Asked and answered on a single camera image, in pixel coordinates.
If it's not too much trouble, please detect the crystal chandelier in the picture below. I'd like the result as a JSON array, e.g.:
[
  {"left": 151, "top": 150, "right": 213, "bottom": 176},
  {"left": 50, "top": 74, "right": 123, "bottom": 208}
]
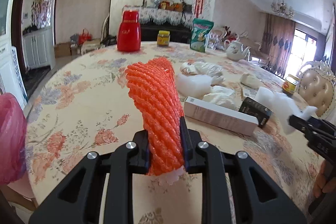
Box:
[{"left": 271, "top": 0, "right": 294, "bottom": 19}]

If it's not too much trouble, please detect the printed paper cup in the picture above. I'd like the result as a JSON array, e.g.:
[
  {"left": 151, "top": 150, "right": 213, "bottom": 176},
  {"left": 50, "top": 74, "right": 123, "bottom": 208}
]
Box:
[{"left": 180, "top": 62, "right": 198, "bottom": 76}]

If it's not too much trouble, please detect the brown patterned curtain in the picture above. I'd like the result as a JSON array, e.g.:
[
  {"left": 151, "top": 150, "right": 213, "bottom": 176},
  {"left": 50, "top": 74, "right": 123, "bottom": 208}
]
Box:
[{"left": 260, "top": 14, "right": 295, "bottom": 79}]

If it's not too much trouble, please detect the white plastic bag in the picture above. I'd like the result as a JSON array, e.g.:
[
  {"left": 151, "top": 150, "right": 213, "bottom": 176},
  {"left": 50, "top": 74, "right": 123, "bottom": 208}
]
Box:
[{"left": 193, "top": 61, "right": 225, "bottom": 85}]

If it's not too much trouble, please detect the person right hand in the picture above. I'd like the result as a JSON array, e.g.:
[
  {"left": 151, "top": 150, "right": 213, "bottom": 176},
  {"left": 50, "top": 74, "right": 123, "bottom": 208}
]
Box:
[{"left": 313, "top": 160, "right": 335, "bottom": 198}]

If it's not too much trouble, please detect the pink plastic trash bag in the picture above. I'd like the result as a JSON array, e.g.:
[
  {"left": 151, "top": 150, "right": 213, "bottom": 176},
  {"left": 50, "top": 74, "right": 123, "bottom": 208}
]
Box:
[{"left": 0, "top": 93, "right": 27, "bottom": 184}]

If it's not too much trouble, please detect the white low cabinet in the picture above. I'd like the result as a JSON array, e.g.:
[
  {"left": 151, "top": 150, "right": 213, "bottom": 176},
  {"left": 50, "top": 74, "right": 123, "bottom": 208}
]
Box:
[{"left": 22, "top": 27, "right": 56, "bottom": 70}]

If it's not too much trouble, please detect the red gift bag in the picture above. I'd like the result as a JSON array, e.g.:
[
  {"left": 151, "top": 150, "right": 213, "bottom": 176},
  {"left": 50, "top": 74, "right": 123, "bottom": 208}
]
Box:
[{"left": 78, "top": 28, "right": 92, "bottom": 45}]

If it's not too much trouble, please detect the white floral teapot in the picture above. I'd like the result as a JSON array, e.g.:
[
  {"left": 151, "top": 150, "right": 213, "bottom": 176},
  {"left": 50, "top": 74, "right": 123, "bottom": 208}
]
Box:
[{"left": 224, "top": 40, "right": 250, "bottom": 61}]

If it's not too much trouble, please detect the white tissue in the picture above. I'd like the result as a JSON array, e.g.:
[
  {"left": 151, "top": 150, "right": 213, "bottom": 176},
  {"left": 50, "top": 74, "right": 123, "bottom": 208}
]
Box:
[{"left": 203, "top": 85, "right": 237, "bottom": 110}]

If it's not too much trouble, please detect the black cosmetic box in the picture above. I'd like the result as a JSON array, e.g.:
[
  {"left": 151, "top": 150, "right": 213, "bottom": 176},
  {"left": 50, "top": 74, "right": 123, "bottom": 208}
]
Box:
[{"left": 239, "top": 97, "right": 272, "bottom": 128}]

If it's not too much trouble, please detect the long pink white box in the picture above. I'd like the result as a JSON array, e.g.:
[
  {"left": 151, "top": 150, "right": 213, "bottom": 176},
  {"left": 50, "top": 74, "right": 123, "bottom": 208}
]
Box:
[{"left": 183, "top": 97, "right": 259, "bottom": 136}]

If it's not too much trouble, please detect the crushed white paper cup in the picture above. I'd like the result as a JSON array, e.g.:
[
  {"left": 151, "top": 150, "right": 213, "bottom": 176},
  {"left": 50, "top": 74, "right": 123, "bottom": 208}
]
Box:
[{"left": 240, "top": 73, "right": 264, "bottom": 90}]

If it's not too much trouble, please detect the yellow label glass jar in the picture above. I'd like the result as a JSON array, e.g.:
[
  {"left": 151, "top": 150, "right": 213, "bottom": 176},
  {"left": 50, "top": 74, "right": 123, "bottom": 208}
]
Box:
[{"left": 157, "top": 30, "right": 170, "bottom": 47}]

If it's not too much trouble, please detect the white foam block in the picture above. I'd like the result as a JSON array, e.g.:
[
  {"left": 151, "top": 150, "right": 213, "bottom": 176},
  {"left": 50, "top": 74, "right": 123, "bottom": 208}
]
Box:
[{"left": 255, "top": 87, "right": 317, "bottom": 135}]

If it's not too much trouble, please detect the ornate beige leather chair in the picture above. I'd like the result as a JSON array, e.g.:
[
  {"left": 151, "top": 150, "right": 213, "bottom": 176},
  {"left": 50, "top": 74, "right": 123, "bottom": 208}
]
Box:
[{"left": 296, "top": 61, "right": 335, "bottom": 119}]

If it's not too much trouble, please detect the yellow lid jar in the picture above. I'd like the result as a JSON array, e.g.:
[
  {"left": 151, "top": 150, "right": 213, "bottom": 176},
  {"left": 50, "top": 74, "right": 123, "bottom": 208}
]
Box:
[{"left": 282, "top": 74, "right": 299, "bottom": 97}]

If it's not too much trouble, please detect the red thermos jug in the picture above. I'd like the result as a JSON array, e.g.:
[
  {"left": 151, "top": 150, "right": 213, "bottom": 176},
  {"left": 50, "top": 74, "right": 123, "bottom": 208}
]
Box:
[{"left": 117, "top": 10, "right": 141, "bottom": 52}]

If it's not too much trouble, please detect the floral lace covered sideboard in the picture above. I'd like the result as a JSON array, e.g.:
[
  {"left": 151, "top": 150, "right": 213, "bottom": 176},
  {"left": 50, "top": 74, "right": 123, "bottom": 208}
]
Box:
[{"left": 122, "top": 6, "right": 194, "bottom": 29}]

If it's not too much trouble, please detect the orange foam fruit net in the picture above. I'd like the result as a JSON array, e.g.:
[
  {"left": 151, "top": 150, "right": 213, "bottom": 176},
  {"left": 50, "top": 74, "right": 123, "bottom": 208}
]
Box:
[{"left": 126, "top": 57, "right": 184, "bottom": 176}]

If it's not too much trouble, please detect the cardboard box on floor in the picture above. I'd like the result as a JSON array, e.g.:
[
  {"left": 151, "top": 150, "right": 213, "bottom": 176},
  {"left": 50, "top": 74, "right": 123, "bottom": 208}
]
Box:
[{"left": 54, "top": 42, "right": 71, "bottom": 59}]

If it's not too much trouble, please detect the green snack bag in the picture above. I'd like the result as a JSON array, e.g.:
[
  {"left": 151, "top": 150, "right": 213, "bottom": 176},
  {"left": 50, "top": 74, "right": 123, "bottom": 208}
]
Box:
[{"left": 190, "top": 18, "right": 214, "bottom": 52}]

